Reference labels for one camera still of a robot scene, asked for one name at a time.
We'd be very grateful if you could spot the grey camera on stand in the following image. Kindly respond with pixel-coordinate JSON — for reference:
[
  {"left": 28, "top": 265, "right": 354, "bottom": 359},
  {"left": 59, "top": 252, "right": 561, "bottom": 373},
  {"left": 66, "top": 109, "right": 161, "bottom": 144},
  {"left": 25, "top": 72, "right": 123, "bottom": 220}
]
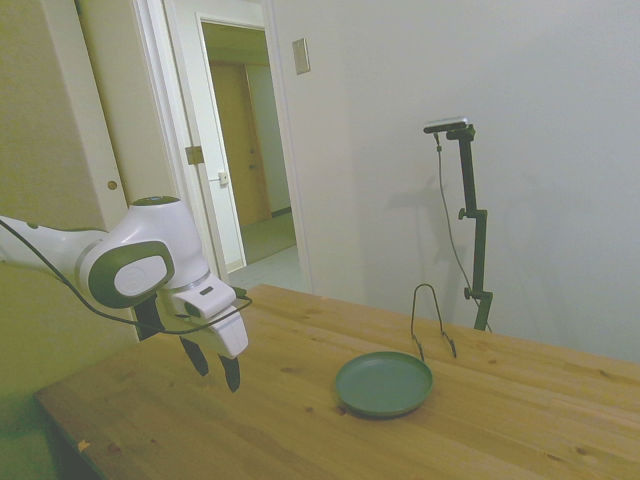
[{"left": 423, "top": 115, "right": 472, "bottom": 135}]

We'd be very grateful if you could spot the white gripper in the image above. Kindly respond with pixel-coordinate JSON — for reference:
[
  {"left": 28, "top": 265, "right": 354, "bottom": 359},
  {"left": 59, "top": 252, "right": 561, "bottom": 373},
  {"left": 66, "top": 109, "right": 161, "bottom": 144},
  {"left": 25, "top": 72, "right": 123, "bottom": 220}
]
[{"left": 171, "top": 283, "right": 250, "bottom": 394}]

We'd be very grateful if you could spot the black clamp bracket bar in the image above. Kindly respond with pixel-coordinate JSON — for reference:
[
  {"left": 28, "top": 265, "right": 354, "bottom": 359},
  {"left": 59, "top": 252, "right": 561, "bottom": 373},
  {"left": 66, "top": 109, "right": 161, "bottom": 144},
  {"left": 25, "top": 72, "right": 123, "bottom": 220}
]
[{"left": 444, "top": 124, "right": 494, "bottom": 332}]

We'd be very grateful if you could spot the cream sliding door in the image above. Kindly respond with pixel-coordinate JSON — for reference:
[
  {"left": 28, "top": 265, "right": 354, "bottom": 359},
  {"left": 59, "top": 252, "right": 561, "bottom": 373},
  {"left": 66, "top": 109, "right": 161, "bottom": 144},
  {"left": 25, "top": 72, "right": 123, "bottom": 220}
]
[{"left": 42, "top": 0, "right": 176, "bottom": 236}]

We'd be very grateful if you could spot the metal wall switch plate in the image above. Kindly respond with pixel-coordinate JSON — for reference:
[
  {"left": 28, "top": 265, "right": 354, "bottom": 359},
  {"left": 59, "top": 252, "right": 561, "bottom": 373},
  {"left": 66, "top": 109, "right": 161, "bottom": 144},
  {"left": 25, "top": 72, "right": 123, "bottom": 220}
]
[{"left": 291, "top": 37, "right": 311, "bottom": 76}]

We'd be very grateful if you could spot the black box by wall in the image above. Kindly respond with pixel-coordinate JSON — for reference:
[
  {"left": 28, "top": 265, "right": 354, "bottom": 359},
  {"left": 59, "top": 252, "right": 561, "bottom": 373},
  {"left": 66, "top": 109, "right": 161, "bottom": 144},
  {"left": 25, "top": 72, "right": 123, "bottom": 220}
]
[{"left": 133, "top": 298, "right": 167, "bottom": 343}]

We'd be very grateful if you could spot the white open door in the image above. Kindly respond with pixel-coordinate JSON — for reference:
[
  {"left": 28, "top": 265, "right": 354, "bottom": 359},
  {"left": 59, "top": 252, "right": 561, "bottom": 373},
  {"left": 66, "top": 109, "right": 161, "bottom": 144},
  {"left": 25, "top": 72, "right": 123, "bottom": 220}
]
[{"left": 194, "top": 14, "right": 247, "bottom": 275}]

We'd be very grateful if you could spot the green round plate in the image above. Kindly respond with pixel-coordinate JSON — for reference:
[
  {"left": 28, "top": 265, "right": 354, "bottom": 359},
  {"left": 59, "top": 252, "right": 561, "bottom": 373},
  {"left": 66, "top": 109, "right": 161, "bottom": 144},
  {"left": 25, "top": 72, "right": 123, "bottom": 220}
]
[{"left": 334, "top": 350, "right": 435, "bottom": 420}]

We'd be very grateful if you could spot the grey camera cable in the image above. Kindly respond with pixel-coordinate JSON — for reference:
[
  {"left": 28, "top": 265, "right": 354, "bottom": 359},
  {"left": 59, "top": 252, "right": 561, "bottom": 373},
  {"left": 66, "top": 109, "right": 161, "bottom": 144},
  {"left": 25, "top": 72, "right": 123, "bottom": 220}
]
[{"left": 433, "top": 132, "right": 494, "bottom": 334}]

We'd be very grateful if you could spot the black wire plate stand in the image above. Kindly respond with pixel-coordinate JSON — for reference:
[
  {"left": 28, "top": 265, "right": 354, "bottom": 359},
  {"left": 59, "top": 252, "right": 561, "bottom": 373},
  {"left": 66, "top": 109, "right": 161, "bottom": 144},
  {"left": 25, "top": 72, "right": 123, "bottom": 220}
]
[{"left": 409, "top": 283, "right": 459, "bottom": 363}]

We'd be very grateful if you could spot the brown wooden door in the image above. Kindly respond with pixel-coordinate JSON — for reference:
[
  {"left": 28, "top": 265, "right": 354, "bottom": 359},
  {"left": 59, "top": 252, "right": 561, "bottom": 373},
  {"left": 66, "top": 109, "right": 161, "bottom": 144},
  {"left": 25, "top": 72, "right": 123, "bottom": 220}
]
[{"left": 209, "top": 59, "right": 274, "bottom": 227}]

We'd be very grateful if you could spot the white door frame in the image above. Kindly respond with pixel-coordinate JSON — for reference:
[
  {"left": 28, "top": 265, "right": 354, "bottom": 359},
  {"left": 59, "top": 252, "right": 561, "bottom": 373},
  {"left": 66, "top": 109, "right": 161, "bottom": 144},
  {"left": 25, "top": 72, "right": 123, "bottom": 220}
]
[{"left": 132, "top": 0, "right": 315, "bottom": 296}]

